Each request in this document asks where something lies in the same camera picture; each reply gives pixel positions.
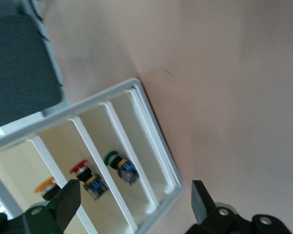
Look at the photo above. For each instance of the red push button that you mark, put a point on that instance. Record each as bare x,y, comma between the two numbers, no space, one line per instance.
88,178

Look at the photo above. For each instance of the brown table mat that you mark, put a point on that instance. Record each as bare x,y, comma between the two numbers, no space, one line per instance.
222,85

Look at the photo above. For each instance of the green push button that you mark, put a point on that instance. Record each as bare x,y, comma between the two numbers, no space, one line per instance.
122,167

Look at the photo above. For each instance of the orange push button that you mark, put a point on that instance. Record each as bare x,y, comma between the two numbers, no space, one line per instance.
45,186

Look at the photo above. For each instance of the white drawer cabinet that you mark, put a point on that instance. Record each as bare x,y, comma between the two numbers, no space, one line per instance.
63,111

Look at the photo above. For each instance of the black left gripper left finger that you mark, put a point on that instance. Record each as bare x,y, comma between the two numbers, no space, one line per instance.
63,207

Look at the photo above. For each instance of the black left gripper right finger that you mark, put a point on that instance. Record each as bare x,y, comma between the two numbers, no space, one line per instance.
206,212

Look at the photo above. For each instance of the white plastic drawer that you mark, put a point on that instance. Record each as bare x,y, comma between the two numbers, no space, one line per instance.
134,136
63,146
97,136
14,170

